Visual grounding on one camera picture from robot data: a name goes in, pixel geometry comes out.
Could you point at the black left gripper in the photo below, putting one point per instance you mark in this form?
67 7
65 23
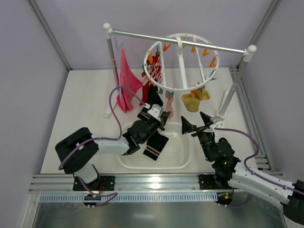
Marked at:
157 120

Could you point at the white metal clothes rack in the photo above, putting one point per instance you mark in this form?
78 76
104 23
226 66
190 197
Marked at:
181 40

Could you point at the black striped sock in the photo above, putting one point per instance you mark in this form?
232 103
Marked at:
151 98
155 145

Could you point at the pink towel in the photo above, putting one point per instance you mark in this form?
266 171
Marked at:
128 80

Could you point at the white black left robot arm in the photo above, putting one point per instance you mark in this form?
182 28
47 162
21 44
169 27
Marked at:
75 151

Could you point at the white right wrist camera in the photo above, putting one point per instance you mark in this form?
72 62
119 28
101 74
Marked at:
217 121

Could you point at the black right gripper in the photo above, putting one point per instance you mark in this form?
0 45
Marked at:
200 129

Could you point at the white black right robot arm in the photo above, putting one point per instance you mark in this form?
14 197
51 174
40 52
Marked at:
232 172

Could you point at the blue wire hanger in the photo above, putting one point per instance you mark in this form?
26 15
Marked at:
119 46

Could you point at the pink sock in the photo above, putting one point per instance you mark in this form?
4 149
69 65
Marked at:
169 107

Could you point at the aluminium mounting rail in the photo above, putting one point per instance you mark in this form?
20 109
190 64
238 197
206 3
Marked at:
51 183

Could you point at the white round clip hanger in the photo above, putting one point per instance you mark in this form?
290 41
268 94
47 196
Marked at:
213 61

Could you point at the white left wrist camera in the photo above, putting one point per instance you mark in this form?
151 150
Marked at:
155 111

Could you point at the white perforated plastic basket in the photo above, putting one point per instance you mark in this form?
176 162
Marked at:
175 154

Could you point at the white slotted cable duct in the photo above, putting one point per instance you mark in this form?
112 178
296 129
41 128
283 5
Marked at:
129 197

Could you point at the yellow sock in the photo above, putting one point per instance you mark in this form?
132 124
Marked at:
191 103
201 94

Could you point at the teal clothes peg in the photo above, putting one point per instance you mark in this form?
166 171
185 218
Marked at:
160 90

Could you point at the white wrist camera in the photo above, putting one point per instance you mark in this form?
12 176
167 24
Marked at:
217 121
155 111

